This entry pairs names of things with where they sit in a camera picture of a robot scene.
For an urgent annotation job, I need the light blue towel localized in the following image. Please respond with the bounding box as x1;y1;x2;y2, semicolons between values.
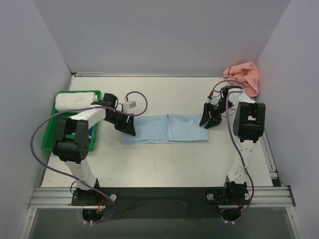
121;114;209;144

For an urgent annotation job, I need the pink towel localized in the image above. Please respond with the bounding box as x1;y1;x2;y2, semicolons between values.
223;62;260;98

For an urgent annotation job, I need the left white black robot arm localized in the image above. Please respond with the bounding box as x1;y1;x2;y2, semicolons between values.
52;93;136;205

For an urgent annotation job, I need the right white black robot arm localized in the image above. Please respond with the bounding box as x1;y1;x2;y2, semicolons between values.
199;86;266;204

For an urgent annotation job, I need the rolled white towel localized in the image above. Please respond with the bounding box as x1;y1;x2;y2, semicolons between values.
54;92;98;112

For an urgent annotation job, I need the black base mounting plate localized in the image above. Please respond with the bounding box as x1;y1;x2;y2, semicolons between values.
71;185;254;221

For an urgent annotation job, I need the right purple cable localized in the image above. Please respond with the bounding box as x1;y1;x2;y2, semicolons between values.
206;80;255;222

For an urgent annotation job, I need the purple cable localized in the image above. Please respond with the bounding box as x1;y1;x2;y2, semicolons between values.
206;80;255;222
29;91;149;224

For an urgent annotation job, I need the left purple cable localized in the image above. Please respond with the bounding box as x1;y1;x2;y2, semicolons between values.
29;91;149;224

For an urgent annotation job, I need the aluminium front rail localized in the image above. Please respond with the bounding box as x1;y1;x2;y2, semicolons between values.
28;187;296;209

